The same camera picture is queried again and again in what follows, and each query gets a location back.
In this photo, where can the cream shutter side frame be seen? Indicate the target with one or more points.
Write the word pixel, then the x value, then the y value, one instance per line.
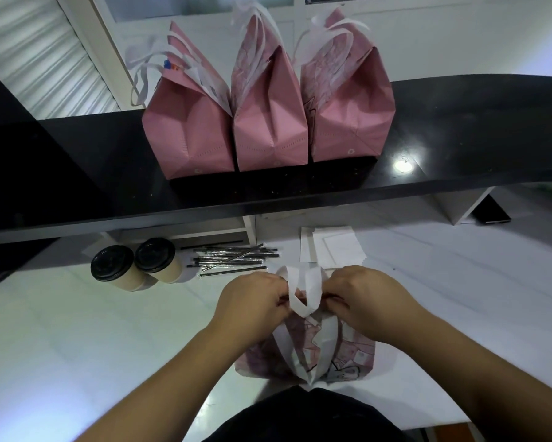
pixel 101 50

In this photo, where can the black phone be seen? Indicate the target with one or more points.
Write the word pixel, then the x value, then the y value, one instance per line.
pixel 492 210

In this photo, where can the white framed glass partition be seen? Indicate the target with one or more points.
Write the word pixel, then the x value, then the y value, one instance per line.
pixel 188 4

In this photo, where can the person's left hand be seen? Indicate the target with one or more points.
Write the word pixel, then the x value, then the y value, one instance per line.
pixel 248 308

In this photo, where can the stack of white napkins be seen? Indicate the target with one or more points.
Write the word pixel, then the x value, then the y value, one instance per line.
pixel 340 246

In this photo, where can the black glossy counter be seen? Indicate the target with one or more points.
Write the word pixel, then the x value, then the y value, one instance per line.
pixel 465 128

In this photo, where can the black low shelf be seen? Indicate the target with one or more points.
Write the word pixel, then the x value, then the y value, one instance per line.
pixel 4 266

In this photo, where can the cluster of lidded paper cups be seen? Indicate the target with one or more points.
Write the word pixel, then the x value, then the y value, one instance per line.
pixel 112 264

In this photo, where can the white triangular support bracket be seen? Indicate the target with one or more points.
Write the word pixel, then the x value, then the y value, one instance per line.
pixel 455 207

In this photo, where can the white roller shutter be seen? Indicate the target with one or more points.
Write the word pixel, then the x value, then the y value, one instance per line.
pixel 41 55

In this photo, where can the tall black glossy cabinet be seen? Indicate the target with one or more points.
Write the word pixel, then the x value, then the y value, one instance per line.
pixel 18 170

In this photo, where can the person's right forearm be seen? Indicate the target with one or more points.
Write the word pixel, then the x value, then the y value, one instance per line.
pixel 497 386

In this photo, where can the person's black shirt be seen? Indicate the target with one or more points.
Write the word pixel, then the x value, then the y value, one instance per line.
pixel 312 418

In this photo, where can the person's left forearm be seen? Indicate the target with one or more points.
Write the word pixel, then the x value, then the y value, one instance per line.
pixel 165 391

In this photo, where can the pile of straws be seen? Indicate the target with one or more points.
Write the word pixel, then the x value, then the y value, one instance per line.
pixel 234 260

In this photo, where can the person's right hand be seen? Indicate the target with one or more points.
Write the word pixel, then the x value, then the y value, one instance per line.
pixel 377 308

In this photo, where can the pink paper bag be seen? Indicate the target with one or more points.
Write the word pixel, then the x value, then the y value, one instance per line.
pixel 269 133
pixel 188 138
pixel 349 359
pixel 354 119

